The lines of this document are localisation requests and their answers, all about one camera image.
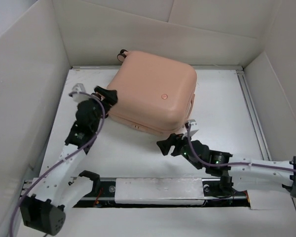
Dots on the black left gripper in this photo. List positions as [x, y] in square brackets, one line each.
[110, 96]

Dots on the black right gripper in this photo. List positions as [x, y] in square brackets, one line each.
[173, 139]

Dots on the pink hard-shell suitcase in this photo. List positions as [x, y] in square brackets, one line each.
[155, 94]

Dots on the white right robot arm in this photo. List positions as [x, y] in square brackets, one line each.
[238, 173]

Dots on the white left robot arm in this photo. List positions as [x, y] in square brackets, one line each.
[44, 204]

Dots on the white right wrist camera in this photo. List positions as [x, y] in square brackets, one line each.
[192, 125]

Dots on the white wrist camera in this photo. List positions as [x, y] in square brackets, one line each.
[76, 93]
[192, 125]

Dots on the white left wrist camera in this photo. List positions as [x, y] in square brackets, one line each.
[76, 93]

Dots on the black base rail with white cover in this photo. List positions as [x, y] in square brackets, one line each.
[162, 193]

